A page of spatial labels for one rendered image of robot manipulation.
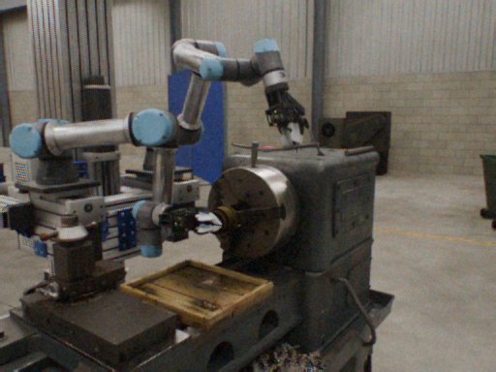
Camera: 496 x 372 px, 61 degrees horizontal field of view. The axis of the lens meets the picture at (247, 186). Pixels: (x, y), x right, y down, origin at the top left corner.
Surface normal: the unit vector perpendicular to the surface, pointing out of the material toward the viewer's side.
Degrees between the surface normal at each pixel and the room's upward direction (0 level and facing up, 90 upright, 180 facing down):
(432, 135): 90
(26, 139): 91
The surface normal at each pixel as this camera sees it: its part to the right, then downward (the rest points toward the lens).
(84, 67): 0.79, 0.11
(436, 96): -0.49, 0.15
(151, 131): 0.07, 0.15
